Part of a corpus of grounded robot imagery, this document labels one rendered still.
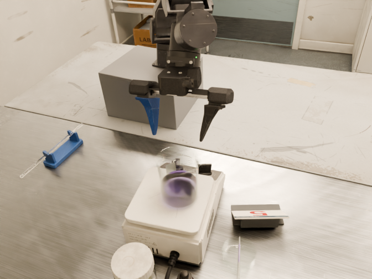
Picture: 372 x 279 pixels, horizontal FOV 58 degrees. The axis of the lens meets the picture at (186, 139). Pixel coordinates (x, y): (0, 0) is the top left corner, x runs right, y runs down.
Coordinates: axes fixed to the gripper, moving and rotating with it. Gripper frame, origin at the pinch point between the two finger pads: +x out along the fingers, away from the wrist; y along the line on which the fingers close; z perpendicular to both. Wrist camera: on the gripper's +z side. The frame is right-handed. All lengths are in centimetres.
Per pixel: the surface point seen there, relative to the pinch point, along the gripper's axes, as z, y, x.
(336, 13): -275, 54, -79
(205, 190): 7.7, 7.9, 10.0
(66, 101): -23.8, -40.7, 1.5
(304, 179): -10.3, 24.4, 10.0
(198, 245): 13.9, 8.8, 16.6
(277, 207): -2.2, 19.6, 14.1
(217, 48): -280, -49, -42
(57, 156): -3.7, -28.6, 12.1
